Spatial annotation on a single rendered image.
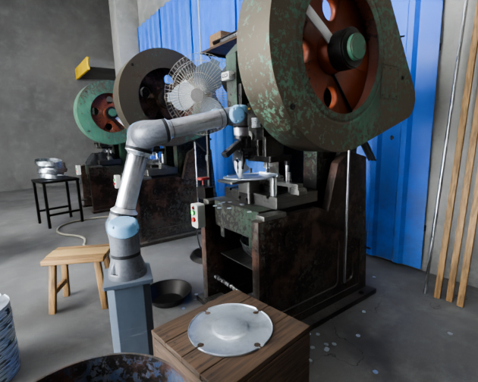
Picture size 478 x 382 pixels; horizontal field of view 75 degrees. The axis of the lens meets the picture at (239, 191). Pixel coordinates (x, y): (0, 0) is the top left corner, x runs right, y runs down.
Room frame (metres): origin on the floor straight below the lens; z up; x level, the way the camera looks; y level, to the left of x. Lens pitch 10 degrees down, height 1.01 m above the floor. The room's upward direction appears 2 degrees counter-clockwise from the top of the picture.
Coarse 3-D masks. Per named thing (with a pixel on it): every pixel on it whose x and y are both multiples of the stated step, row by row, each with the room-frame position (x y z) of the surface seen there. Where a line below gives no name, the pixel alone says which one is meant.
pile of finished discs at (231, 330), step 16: (224, 304) 1.11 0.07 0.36; (240, 304) 1.10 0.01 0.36; (192, 320) 1.01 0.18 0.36; (208, 320) 1.01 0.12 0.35; (224, 320) 1.00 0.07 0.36; (240, 320) 1.00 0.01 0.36; (256, 320) 1.00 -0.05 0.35; (192, 336) 0.92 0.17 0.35; (208, 336) 0.92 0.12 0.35; (224, 336) 0.91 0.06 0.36; (240, 336) 0.91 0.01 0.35; (256, 336) 0.91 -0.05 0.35; (208, 352) 0.84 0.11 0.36; (224, 352) 0.84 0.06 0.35; (240, 352) 0.84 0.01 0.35
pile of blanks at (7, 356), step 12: (0, 312) 1.17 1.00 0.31; (12, 312) 1.27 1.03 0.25; (0, 324) 1.17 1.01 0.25; (12, 324) 1.23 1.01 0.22; (0, 336) 1.15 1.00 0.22; (12, 336) 1.21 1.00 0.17; (0, 348) 1.14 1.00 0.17; (12, 348) 1.21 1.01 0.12; (0, 360) 1.13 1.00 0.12; (12, 360) 1.19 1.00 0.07; (0, 372) 1.13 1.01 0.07; (12, 372) 1.17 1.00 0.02
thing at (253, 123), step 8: (248, 104) 1.70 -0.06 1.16; (248, 112) 1.71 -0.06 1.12; (248, 120) 1.71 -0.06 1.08; (256, 120) 1.65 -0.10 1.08; (248, 128) 1.71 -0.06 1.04; (256, 128) 1.65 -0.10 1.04; (256, 136) 1.65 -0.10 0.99; (256, 144) 1.61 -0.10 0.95; (264, 144) 1.60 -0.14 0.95; (272, 144) 1.62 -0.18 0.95; (280, 144) 1.66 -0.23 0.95; (256, 152) 1.61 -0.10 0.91; (264, 152) 1.60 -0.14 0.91; (272, 152) 1.62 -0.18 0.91; (280, 152) 1.66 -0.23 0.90
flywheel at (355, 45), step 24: (312, 0) 1.32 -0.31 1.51; (336, 0) 1.40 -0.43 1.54; (360, 0) 1.47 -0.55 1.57; (312, 24) 1.32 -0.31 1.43; (336, 24) 1.41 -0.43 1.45; (360, 24) 1.51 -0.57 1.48; (312, 48) 1.32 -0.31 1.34; (336, 48) 1.27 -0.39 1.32; (360, 48) 1.28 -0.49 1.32; (312, 72) 1.32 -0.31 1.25; (336, 72) 1.37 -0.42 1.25; (360, 72) 1.52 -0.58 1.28; (336, 96) 1.42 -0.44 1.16; (360, 96) 1.52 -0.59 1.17
